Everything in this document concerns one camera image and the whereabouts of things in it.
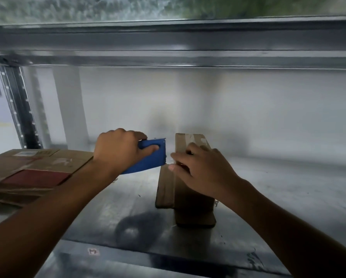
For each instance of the person's right hand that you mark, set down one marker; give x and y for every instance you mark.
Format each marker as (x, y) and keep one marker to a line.
(207, 173)

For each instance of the person's left hand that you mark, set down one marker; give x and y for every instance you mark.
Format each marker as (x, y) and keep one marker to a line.
(116, 150)

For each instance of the person's left thumb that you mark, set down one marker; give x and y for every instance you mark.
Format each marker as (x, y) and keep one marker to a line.
(149, 149)

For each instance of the person's right middle finger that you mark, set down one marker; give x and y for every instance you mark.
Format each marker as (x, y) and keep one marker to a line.
(193, 148)

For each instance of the person's right thumb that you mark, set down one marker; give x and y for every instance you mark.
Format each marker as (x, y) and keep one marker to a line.
(177, 171)

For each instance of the blue box cutter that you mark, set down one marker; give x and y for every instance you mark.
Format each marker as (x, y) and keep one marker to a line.
(151, 159)

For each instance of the small brown cardboard box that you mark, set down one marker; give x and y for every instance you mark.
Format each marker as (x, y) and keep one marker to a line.
(187, 205)

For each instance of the person's right forearm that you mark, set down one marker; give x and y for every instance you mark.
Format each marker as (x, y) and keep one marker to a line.
(286, 237)

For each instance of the person's left forearm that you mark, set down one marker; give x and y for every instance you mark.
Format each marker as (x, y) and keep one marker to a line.
(45, 217)

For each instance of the flattened brown cardboard box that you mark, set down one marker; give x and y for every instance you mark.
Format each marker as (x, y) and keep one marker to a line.
(13, 195)
(45, 166)

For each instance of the grey metal shelf beam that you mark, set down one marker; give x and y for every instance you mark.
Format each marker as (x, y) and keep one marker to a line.
(173, 43)

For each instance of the small white sticker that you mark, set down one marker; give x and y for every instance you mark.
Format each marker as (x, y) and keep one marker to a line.
(93, 251)

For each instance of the black perforated shelf upright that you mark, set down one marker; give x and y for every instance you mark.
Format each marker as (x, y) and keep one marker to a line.
(21, 109)

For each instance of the translucent plastic wrapped load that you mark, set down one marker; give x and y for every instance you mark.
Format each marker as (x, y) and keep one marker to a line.
(103, 7)

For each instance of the white shelf post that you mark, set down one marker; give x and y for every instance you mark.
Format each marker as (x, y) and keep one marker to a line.
(71, 112)

